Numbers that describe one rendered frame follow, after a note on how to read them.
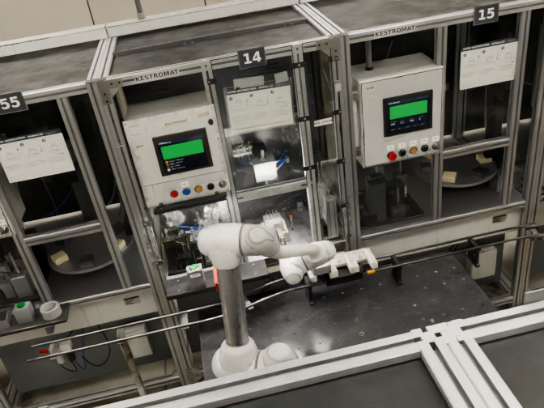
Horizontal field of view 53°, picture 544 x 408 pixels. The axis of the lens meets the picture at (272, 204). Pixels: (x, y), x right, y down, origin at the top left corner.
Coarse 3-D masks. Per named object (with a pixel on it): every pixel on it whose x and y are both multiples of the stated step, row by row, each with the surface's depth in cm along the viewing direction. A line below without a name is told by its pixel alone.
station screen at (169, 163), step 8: (192, 136) 254; (200, 136) 255; (160, 144) 254; (168, 144) 254; (160, 152) 256; (200, 152) 259; (168, 160) 258; (176, 160) 259; (184, 160) 260; (192, 160) 260; (200, 160) 261; (168, 168) 260; (176, 168) 261; (184, 168) 262
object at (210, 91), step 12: (300, 48) 247; (204, 60) 243; (300, 60) 249; (204, 72) 244; (204, 84) 247; (216, 96) 251; (300, 96) 258; (216, 108) 253; (300, 108) 261; (312, 156) 275; (228, 168) 270; (312, 180) 282; (228, 192) 276; (312, 204) 289; (312, 216) 293; (312, 228) 297; (312, 240) 305
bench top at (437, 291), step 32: (448, 256) 318; (288, 288) 312; (320, 288) 309; (352, 288) 305; (384, 288) 302; (416, 288) 298; (448, 288) 295; (480, 288) 292; (256, 320) 294; (288, 320) 291; (320, 320) 288; (352, 320) 284; (384, 320) 282; (416, 320) 279; (448, 320) 276; (320, 352) 269
